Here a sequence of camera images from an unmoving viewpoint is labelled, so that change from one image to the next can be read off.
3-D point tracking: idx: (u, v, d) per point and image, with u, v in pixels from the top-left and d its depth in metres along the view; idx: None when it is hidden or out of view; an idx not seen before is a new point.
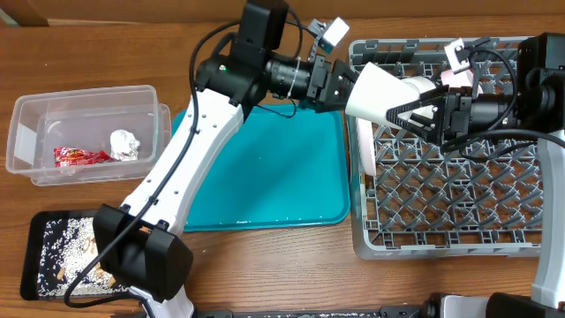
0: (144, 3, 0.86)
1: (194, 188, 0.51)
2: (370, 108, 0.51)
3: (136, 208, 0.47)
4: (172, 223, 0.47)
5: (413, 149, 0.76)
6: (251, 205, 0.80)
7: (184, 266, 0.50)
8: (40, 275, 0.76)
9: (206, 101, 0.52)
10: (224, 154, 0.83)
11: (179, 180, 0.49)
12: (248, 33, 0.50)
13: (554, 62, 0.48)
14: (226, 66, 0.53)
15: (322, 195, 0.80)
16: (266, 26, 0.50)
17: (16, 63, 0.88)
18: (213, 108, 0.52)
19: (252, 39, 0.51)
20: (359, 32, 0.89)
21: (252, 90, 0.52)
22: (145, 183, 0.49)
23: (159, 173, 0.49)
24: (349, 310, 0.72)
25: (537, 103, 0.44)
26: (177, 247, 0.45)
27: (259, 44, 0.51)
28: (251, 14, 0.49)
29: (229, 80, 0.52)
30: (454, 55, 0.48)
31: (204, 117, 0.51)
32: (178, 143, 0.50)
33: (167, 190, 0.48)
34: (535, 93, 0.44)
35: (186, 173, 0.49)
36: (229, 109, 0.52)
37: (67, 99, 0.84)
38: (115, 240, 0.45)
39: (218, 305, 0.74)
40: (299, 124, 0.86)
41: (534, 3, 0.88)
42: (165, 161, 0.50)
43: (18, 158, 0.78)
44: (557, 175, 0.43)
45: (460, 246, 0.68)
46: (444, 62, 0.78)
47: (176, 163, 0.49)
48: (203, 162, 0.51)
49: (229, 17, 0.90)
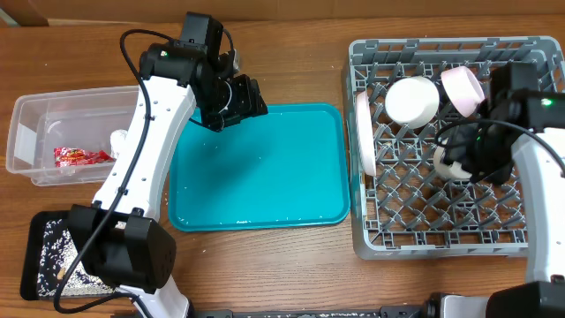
0: (143, 3, 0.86)
1: (162, 171, 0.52)
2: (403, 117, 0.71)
3: (108, 201, 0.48)
4: (146, 208, 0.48)
5: (413, 149, 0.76)
6: (239, 201, 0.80)
7: (167, 253, 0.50)
8: (40, 275, 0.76)
9: (154, 87, 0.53)
10: (194, 149, 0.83)
11: (144, 167, 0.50)
12: (190, 34, 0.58)
13: (520, 84, 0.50)
14: (168, 52, 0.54)
15: (319, 193, 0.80)
16: (205, 28, 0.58)
17: (17, 63, 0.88)
18: (164, 94, 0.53)
19: (193, 39, 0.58)
20: (359, 33, 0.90)
21: (197, 70, 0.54)
22: (111, 176, 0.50)
23: (124, 164, 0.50)
24: (349, 310, 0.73)
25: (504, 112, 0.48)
26: (155, 232, 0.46)
27: (200, 41, 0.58)
28: (191, 20, 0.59)
29: (171, 64, 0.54)
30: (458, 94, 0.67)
31: (156, 102, 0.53)
32: (136, 132, 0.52)
33: (134, 177, 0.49)
34: (504, 105, 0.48)
35: (150, 158, 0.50)
36: (178, 92, 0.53)
37: (67, 99, 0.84)
38: (92, 236, 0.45)
39: (218, 304, 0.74)
40: (290, 120, 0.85)
41: (535, 3, 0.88)
42: (125, 152, 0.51)
43: (18, 158, 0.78)
44: (529, 166, 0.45)
45: (461, 246, 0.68)
46: (444, 62, 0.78)
47: (138, 150, 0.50)
48: (164, 147, 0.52)
49: (229, 18, 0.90)
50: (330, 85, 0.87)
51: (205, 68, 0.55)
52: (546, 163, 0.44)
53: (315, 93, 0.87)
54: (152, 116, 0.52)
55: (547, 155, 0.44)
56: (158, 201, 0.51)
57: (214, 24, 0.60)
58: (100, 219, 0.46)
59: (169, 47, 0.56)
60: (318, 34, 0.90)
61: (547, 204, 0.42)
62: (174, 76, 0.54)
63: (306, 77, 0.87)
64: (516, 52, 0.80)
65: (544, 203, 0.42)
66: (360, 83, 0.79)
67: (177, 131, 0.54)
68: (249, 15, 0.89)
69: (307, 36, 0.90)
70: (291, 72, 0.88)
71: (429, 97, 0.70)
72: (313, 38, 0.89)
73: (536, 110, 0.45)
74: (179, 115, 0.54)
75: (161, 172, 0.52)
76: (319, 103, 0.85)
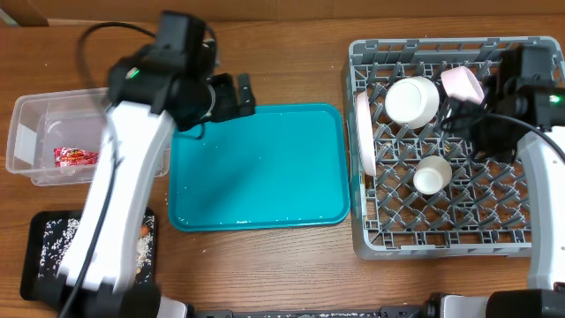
0: (143, 3, 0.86)
1: (139, 211, 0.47)
2: (402, 117, 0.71)
3: (75, 270, 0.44)
4: (118, 276, 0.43)
5: (413, 149, 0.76)
6: (239, 201, 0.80)
7: (149, 304, 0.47)
8: (41, 275, 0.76)
9: (121, 124, 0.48)
10: (194, 148, 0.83)
11: (112, 226, 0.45)
12: (167, 39, 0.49)
13: (530, 71, 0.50)
14: (139, 69, 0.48)
15: (320, 193, 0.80)
16: (184, 29, 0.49)
17: (17, 63, 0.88)
18: (132, 132, 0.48)
19: (170, 44, 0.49)
20: (359, 33, 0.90)
21: (172, 88, 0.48)
22: (77, 238, 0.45)
23: (88, 225, 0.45)
24: (349, 310, 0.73)
25: (509, 109, 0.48)
26: (130, 300, 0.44)
27: (178, 48, 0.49)
28: (168, 19, 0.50)
29: (144, 82, 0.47)
30: (453, 87, 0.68)
31: (124, 144, 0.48)
32: (101, 182, 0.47)
33: (102, 240, 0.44)
34: (508, 101, 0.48)
35: (119, 212, 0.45)
36: (148, 132, 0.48)
37: (68, 99, 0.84)
38: (63, 312, 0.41)
39: (218, 305, 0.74)
40: (290, 120, 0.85)
41: (534, 4, 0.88)
42: (92, 207, 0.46)
43: (18, 158, 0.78)
44: (536, 164, 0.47)
45: (461, 246, 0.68)
46: (444, 62, 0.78)
47: (104, 207, 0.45)
48: (136, 198, 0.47)
49: (229, 18, 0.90)
50: (331, 85, 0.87)
51: (183, 85, 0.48)
52: (553, 163, 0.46)
53: (315, 92, 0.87)
54: (119, 157, 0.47)
55: (555, 155, 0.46)
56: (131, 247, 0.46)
57: (195, 25, 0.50)
58: (68, 290, 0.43)
59: (138, 61, 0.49)
60: (317, 34, 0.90)
61: (552, 203, 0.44)
62: (146, 98, 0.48)
63: (306, 77, 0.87)
64: None
65: (549, 201, 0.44)
66: (360, 83, 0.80)
67: (151, 172, 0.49)
68: (249, 14, 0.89)
69: (307, 36, 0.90)
70: (291, 71, 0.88)
71: (432, 97, 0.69)
72: (313, 37, 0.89)
73: (545, 107, 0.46)
74: (150, 155, 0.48)
75: (138, 213, 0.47)
76: (319, 103, 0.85)
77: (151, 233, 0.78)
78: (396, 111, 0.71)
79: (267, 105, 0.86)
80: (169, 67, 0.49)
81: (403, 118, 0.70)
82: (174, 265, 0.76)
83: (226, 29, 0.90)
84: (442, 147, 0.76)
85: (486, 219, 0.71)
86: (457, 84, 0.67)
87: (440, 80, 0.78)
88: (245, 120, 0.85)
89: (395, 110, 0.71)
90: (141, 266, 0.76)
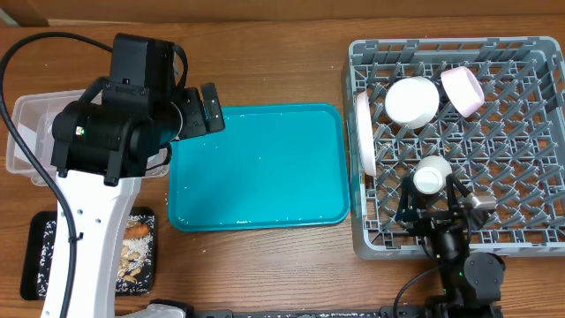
0: (143, 4, 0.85)
1: (109, 276, 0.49)
2: (403, 117, 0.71)
3: None
4: None
5: (413, 149, 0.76)
6: (238, 200, 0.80)
7: None
8: (40, 274, 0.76)
9: (71, 189, 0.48)
10: (192, 147, 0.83)
11: (81, 295, 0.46)
12: (124, 72, 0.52)
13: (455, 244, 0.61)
14: (86, 130, 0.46)
15: (320, 192, 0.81)
16: (142, 60, 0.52)
17: (17, 63, 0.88)
18: (86, 200, 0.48)
19: (128, 78, 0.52)
20: (359, 32, 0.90)
21: (130, 140, 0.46)
22: (45, 314, 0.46)
23: (55, 302, 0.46)
24: (349, 310, 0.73)
25: (457, 242, 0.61)
26: None
27: (139, 83, 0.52)
28: (125, 50, 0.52)
29: (98, 134, 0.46)
30: (457, 100, 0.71)
31: (80, 212, 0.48)
32: (64, 254, 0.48)
33: (71, 311, 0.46)
34: (447, 238, 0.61)
35: (87, 280, 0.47)
36: (106, 193, 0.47)
37: (67, 99, 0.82)
38: None
39: (218, 304, 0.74)
40: (289, 120, 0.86)
41: (534, 5, 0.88)
42: (57, 280, 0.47)
43: (18, 158, 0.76)
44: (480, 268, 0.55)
45: (485, 246, 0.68)
46: (444, 62, 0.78)
47: (70, 278, 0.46)
48: (104, 263, 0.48)
49: (229, 18, 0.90)
50: (330, 85, 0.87)
51: (141, 133, 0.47)
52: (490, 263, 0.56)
53: (315, 93, 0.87)
54: (79, 233, 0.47)
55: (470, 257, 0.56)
56: (108, 309, 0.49)
57: (154, 47, 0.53)
58: None
59: (89, 110, 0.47)
60: (317, 34, 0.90)
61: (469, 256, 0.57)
62: (102, 156, 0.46)
63: (306, 77, 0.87)
64: (516, 52, 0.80)
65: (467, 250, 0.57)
66: (360, 83, 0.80)
67: (119, 230, 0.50)
68: (249, 15, 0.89)
69: (307, 37, 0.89)
70: (291, 72, 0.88)
71: (431, 96, 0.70)
72: (314, 37, 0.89)
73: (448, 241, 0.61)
74: (116, 216, 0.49)
75: (108, 280, 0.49)
76: (319, 103, 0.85)
77: (151, 233, 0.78)
78: (398, 109, 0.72)
79: (268, 105, 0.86)
80: (123, 116, 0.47)
81: (405, 117, 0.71)
82: (173, 265, 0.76)
83: (226, 29, 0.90)
84: (442, 147, 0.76)
85: (511, 219, 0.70)
86: (462, 95, 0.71)
87: (439, 79, 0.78)
88: (245, 120, 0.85)
89: (397, 109, 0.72)
90: (141, 265, 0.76)
